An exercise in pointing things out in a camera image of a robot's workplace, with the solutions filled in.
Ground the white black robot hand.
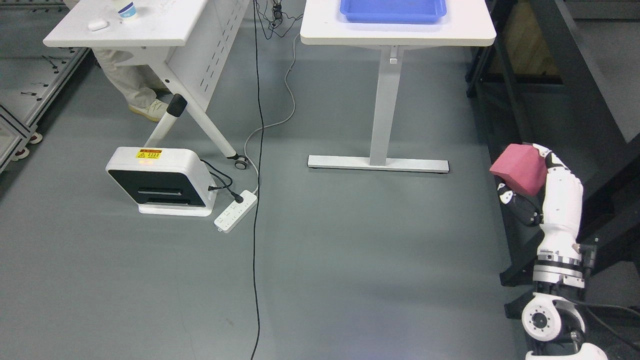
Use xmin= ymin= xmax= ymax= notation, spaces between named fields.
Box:
xmin=497 ymin=143 xmax=584 ymax=258

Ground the pink foam block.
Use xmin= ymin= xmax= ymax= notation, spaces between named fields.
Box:
xmin=489 ymin=143 xmax=547 ymax=197

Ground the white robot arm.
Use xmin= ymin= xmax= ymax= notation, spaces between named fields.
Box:
xmin=521 ymin=244 xmax=608 ymax=360

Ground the black metal shelf right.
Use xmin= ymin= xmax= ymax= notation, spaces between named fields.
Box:
xmin=466 ymin=0 xmax=639 ymax=307

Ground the blue plastic tray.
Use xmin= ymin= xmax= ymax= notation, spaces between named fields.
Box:
xmin=339 ymin=0 xmax=448 ymax=25

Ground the white table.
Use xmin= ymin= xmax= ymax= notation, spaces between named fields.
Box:
xmin=300 ymin=0 xmax=497 ymax=174

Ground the white power strip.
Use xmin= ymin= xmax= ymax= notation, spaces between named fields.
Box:
xmin=214 ymin=190 xmax=258 ymax=234

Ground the white box appliance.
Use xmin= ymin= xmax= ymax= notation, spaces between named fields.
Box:
xmin=105 ymin=146 xmax=217 ymax=217

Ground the white folding desk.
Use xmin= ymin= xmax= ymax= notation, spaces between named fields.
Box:
xmin=43 ymin=0 xmax=249 ymax=170

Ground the seated person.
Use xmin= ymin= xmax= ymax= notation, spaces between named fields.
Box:
xmin=92 ymin=48 xmax=169 ymax=122

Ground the paper cup blue band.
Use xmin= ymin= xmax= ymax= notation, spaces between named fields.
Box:
xmin=113 ymin=0 xmax=138 ymax=20

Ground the white earbud case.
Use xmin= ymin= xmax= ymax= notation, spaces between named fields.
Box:
xmin=87 ymin=18 xmax=110 ymax=32

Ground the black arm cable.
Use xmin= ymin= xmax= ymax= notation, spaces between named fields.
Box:
xmin=555 ymin=237 xmax=640 ymax=351

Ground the grey floor cable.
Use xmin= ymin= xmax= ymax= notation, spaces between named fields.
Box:
xmin=243 ymin=32 xmax=298 ymax=193

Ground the black floor cable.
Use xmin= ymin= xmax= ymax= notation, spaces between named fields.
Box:
xmin=250 ymin=0 xmax=266 ymax=360

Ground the aluminium frame rack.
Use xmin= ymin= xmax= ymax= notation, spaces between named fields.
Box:
xmin=0 ymin=0 xmax=89 ymax=170

